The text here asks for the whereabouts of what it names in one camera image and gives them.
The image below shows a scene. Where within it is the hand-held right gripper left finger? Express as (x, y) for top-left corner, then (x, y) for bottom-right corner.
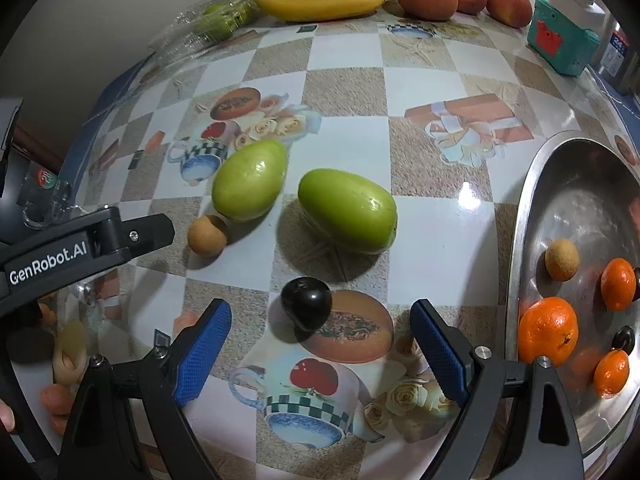
(61, 298), (233, 480)

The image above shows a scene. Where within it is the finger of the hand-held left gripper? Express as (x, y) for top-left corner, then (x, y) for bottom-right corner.
(97, 206), (176, 263)

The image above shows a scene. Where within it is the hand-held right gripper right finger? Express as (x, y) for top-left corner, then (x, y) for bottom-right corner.
(410, 299), (586, 480)

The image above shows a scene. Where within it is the large orange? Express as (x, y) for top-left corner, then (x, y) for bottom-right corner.
(517, 296), (580, 366)

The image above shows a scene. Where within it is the small tangerine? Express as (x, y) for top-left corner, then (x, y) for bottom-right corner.
(593, 349), (630, 399)
(600, 257), (637, 312)

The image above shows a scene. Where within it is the steel basin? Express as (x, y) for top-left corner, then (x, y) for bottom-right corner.
(505, 130), (640, 458)

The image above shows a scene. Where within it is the clear plastic bag red label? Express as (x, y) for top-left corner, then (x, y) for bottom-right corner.
(20, 167), (81, 231)

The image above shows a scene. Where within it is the printed clear packet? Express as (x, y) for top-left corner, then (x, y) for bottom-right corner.
(35, 280), (126, 436)

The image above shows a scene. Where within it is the green mango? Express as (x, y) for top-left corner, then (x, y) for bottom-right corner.
(298, 169), (399, 255)

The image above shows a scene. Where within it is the clear bag of green fruit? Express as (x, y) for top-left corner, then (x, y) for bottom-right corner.
(150, 0), (261, 56)

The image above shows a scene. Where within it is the checkered printed tablecloth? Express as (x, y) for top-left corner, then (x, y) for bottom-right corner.
(50, 5), (640, 480)

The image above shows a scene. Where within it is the teal box with red label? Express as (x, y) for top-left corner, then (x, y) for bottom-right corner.
(527, 0), (600, 77)

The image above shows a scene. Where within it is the blue and white carton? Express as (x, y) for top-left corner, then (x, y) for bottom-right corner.
(600, 27), (632, 83)

